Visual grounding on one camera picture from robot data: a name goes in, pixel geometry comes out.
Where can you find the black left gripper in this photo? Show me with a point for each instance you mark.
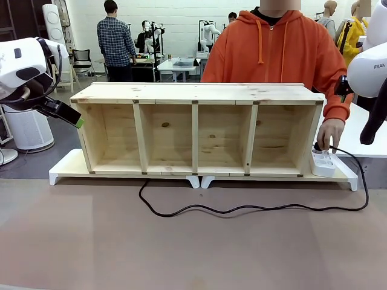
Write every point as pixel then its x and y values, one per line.
pixel 40 86

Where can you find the person's left forearm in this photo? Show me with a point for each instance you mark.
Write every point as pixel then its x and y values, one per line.
pixel 337 104

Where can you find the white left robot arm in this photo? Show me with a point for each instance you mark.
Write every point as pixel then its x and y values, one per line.
pixel 21 57

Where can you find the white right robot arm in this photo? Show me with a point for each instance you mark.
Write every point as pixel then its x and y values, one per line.
pixel 367 72

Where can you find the person's right forearm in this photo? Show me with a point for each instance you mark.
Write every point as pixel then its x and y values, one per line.
pixel 208 72

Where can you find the person's left hand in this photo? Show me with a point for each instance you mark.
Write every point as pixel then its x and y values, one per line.
pixel 331 134

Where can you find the white cylindrical air purifier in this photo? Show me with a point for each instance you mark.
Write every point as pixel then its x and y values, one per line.
pixel 28 130

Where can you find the white-legged wooden riser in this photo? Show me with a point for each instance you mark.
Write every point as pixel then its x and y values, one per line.
pixel 71 164
pixel 344 176

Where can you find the black office chair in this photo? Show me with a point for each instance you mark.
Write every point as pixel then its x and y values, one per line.
pixel 81 59

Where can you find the white fan base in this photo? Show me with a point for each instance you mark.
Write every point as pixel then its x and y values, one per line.
pixel 7 155

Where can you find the man in plaid shirt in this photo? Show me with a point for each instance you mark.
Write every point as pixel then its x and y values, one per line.
pixel 115 42

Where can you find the white tower air conditioner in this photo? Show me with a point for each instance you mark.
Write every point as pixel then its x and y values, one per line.
pixel 54 24

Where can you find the white humanoid robot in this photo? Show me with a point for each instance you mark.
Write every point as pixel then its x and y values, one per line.
pixel 151 36
pixel 208 33

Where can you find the white work table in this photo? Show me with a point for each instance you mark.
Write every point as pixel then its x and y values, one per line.
pixel 176 65

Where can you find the wooden four-compartment shelf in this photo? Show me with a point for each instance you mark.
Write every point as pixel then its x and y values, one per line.
pixel 196 92

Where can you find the man in black t-shirt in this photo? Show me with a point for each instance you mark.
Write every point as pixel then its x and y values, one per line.
pixel 232 16

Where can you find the person in orange hoodie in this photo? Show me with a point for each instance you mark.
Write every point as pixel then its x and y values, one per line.
pixel 272 51

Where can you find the white power strip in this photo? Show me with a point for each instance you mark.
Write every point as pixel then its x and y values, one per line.
pixel 325 167

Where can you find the mannequin in grey shirt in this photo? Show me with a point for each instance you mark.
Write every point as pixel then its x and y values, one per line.
pixel 328 21

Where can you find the mannequin in yellow jacket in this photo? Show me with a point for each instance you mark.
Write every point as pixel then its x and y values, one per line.
pixel 353 33

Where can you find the light wooden stool frame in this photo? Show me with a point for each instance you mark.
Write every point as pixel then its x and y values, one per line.
pixel 65 75

